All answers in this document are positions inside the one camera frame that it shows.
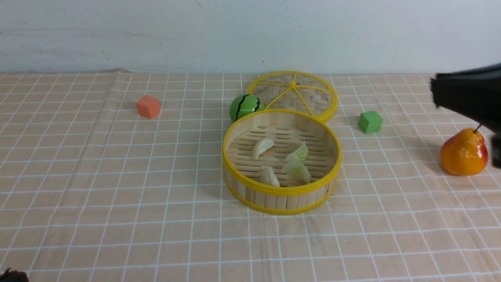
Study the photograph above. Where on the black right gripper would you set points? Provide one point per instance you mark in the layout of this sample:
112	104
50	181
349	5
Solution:
475	94

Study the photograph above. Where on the green tinted dumpling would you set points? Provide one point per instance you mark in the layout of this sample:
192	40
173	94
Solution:
299	155
297	170

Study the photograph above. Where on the white dumpling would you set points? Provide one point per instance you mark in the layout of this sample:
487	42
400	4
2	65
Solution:
261	147
269	177

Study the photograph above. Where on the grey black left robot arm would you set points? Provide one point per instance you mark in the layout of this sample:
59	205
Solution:
11	275

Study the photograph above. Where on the woven bamboo steamer lid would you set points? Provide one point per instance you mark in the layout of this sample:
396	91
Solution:
294	90

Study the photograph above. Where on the bamboo steamer tray yellow rim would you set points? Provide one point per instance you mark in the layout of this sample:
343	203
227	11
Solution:
287	128

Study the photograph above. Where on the orange yellow toy pear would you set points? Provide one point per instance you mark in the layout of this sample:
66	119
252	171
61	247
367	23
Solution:
465	153

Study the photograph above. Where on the green foam cube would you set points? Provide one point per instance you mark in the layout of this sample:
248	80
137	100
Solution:
370	122

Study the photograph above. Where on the green toy watermelon ball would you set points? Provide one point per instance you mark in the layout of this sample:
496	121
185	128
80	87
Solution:
243	105

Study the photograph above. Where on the orange foam cube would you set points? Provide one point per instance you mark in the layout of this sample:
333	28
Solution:
148	106

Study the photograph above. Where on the checked peach tablecloth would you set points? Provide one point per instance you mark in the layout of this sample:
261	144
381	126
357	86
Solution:
93	192

